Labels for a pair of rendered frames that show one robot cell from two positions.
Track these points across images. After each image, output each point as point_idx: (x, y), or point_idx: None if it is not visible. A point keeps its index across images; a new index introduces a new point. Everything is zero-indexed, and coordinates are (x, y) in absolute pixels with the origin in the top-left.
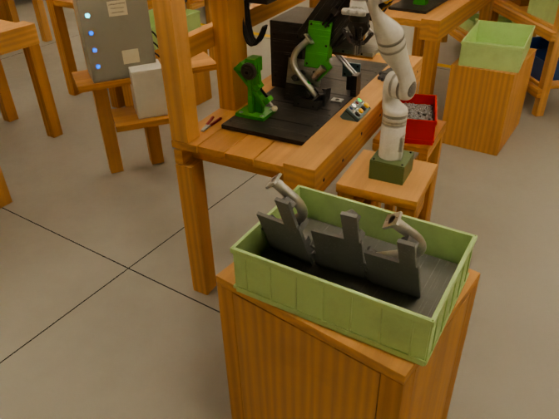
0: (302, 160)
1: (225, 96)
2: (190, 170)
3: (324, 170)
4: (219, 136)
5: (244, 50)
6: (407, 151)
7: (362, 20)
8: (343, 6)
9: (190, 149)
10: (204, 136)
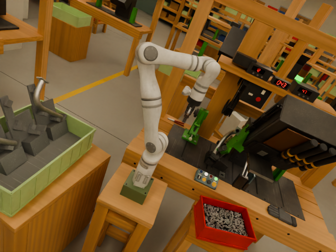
0: (138, 145)
1: None
2: None
3: (136, 158)
4: (163, 123)
5: (220, 113)
6: (146, 191)
7: (187, 100)
8: (257, 127)
9: None
10: (162, 118)
